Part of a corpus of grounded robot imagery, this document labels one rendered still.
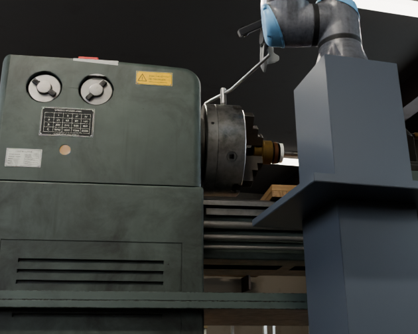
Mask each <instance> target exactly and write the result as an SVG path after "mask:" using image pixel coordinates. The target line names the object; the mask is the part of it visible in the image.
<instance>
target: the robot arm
mask: <svg viewBox="0 0 418 334"><path fill-rule="evenodd" d="M258 29H260V31H261V32H260V35H259V59H260V61H261V60H262V59H263V58H264V57H266V56H267V55H268V54H270V55H271V57H270V58H268V59H267V60H266V61H265V62H264V63H263V64H262V65H261V69H262V70H263V72H265V71H266V67H267V64H272V63H276V62H277V61H279V56H278V55H276V54H275V53H274V52H273V47H281V48H284V47H318V58H317V61H316V63H317V62H318V61H319V60H320V59H321V58H322V57H323V56H324V54H331V55H337V56H346V57H351V58H361V59H366V60H368V58H367V56H366V53H365V52H364V50H363V48H362V37H361V31H360V15H359V12H358V8H357V5H356V3H355V2H354V1H353V0H317V1H316V3H309V0H261V20H259V21H256V22H254V23H252V24H250V25H248V26H242V27H241V28H240V29H239V31H238V35H239V37H243V36H247V35H248V34H249V33H251V32H254V31H256V30H258Z"/></svg>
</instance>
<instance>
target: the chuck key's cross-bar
mask: <svg viewBox="0 0 418 334"><path fill-rule="evenodd" d="M270 57H271V55H270V54H268V55H267V56H266V57H264V58H263V59H262V60H261V61H260V62H259V63H258V64H256V65H255V66H254V67H253V68H252V69H251V70H250V71H249V72H248V73H247V74H246V75H245V76H244V77H242V78H241V79H240V80H239V81H238V82H237V83H236V84H235V85H233V86H232V87H231V88H230V89H228V90H226V91H225V92H224V94H227V93H229V92H231V91H233V90H234V89H235V88H237V87H238V86H239V85H240V84H241V83H242V82H243V81H244V80H245V79H246V78H247V77H248V76H250V75H251V74H252V73H253V72H254V71H255V70H256V69H258V67H260V65H262V64H263V63H264V62H265V61H266V60H267V59H268V58H270ZM219 98H220V94H219V95H217V96H216V97H213V98H212V99H210V100H208V101H206V102H205V103H204V104H209V103H211V102H213V101H215V100H217V99H219Z"/></svg>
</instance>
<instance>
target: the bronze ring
mask: <svg viewBox="0 0 418 334"><path fill-rule="evenodd" d="M251 156H262V159H263V164H265V165H270V164H278V163H279V161H280V157H281V146H280V144H279V143H278V142H271V141H270V140H263V145H262V146H251Z"/></svg>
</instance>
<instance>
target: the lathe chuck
mask: <svg viewBox="0 0 418 334"><path fill-rule="evenodd" d="M215 106H216V110H217V116H218V161H217V169H216V179H215V184H214V189H213V192H212V195H211V196H220V197H236V196H237V195H238V194H239V192H240V190H236V191H232V190H231V189H232V185H234V184H238V185H239V186H241V185H242V182H243V178H244V170H245V155H246V127H245V116H244V111H243V110H239V111H237V110H235V109H234V107H237V108H242V107H241V106H239V105H217V104H215ZM231 151H234V152H235V153H236V154H237V158H236V160H235V161H233V162H230V161H228V160H227V158H226V156H227V153H229V152H231Z"/></svg>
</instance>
